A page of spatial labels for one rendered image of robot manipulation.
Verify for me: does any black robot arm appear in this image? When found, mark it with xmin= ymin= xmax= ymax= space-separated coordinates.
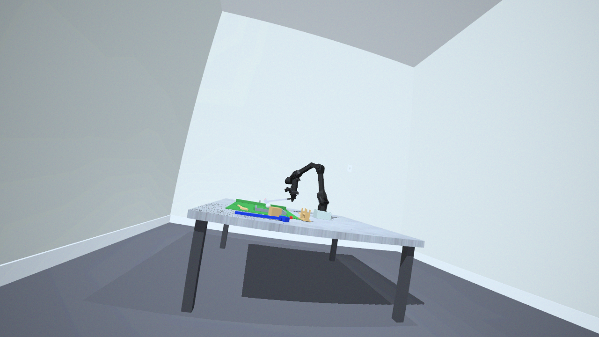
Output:
xmin=285 ymin=162 xmax=329 ymax=212

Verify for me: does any green flat mat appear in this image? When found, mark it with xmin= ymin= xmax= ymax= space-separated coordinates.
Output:
xmin=226 ymin=202 xmax=301 ymax=220

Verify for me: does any tan cube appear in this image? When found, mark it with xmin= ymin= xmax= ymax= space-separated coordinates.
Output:
xmin=268 ymin=206 xmax=282 ymax=217

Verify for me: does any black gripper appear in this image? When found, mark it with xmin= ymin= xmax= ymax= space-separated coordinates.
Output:
xmin=289 ymin=184 xmax=299 ymax=202

